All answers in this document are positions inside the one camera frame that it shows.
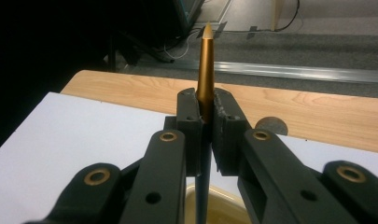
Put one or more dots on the beige square pen holder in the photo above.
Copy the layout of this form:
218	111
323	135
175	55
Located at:
221	208

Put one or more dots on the black cabinet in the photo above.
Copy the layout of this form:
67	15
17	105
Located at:
186	14

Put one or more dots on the white table mat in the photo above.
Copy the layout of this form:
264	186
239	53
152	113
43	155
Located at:
68	140

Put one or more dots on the metal floor rail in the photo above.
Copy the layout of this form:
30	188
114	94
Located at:
286	71

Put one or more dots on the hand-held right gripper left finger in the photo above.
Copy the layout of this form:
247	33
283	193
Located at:
165	161

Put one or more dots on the grey round table grommet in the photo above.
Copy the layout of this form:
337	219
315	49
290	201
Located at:
272	125

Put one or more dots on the dark blue pen gold tip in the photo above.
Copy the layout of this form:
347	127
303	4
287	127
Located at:
206	71

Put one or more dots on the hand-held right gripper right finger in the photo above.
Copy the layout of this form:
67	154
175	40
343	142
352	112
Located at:
258	168

